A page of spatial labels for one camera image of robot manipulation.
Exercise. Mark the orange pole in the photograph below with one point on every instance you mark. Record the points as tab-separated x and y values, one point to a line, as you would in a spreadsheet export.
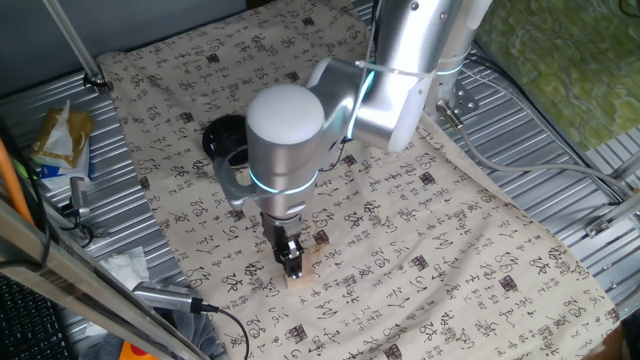
10	185

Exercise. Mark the long silver camera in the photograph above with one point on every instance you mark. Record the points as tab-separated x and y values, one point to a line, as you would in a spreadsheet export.
160	295

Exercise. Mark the small silver camera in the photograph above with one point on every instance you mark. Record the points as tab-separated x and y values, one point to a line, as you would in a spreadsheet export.
79	192

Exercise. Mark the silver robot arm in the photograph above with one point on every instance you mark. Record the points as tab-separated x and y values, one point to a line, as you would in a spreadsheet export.
285	150

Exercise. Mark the grey metal camera pole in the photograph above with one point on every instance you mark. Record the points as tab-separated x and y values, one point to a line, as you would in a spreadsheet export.
75	45

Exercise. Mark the black round digital scale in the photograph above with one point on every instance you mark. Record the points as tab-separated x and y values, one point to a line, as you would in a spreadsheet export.
225	135

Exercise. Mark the beige calligraphy print cloth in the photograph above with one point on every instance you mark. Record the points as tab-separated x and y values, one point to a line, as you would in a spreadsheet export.
400	225

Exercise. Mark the white crumpled tissue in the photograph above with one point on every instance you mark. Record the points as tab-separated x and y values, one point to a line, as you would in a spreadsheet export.
125	265

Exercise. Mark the aluminium rail with bracket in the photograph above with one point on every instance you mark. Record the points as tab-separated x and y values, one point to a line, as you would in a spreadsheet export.
620	210

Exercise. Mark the aluminium frame bar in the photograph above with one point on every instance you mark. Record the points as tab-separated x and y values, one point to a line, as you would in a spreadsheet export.
75	285

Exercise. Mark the black keyboard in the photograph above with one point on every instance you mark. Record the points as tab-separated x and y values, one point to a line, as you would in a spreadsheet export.
25	325

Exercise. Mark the light wooden block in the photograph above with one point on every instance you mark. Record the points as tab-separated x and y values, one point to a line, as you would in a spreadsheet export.
310	272

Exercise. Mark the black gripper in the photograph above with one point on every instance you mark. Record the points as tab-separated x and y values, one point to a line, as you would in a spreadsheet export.
281	230

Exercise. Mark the orange emergency stop button box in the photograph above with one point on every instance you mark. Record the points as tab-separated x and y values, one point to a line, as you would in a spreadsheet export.
132	354

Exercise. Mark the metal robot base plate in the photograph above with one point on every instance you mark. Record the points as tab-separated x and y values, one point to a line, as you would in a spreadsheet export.
465	102

